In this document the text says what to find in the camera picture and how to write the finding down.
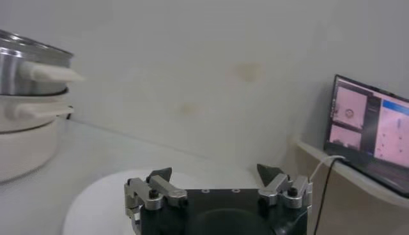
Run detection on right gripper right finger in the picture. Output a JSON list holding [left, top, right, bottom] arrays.
[[256, 163, 314, 212]]

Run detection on white electric cooker pot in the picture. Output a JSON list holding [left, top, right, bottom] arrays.
[[0, 89, 75, 185]]

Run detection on black laptop power cable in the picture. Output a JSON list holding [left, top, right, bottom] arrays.
[[313, 158, 341, 235]]

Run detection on white laptop cable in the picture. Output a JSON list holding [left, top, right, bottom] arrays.
[[308, 155, 346, 183]]

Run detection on white side table labelled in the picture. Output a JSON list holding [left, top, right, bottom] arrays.
[[295, 137, 409, 208]]

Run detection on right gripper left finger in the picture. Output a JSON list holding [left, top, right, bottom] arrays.
[[123, 167, 189, 224]]

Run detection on stainless steel steamer basket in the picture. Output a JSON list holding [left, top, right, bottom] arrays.
[[0, 29, 86, 96]]

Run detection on black laptop with cables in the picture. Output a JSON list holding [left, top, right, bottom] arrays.
[[323, 74, 409, 199]]

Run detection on white round plate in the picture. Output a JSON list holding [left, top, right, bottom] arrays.
[[62, 169, 266, 235]]

